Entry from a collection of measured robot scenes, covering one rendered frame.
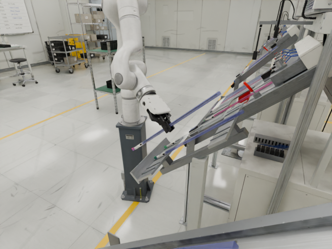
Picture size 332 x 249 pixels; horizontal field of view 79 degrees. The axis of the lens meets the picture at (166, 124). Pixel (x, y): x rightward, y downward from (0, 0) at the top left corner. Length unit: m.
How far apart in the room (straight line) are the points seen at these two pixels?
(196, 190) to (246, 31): 9.19
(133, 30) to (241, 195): 1.08
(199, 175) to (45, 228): 1.29
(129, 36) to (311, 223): 0.82
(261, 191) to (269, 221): 0.99
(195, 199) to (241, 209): 0.46
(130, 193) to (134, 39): 1.30
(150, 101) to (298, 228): 0.63
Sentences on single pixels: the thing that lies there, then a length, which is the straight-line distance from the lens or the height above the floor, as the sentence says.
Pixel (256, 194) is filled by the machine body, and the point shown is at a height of 0.46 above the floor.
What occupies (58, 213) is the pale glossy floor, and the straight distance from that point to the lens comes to 1.93.
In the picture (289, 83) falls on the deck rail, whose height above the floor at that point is 1.12.
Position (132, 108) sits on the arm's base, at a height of 0.82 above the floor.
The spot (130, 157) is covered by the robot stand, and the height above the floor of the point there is 0.42.
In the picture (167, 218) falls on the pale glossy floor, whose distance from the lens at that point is 1.70.
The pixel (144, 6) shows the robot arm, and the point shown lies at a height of 1.41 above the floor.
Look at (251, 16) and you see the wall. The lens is 9.87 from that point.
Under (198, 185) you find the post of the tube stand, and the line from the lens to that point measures 0.98.
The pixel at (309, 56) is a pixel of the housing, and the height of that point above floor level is 1.23.
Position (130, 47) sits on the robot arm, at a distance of 0.86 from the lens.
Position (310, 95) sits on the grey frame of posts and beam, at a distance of 0.99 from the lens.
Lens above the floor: 1.35
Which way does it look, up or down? 28 degrees down
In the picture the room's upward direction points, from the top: straight up
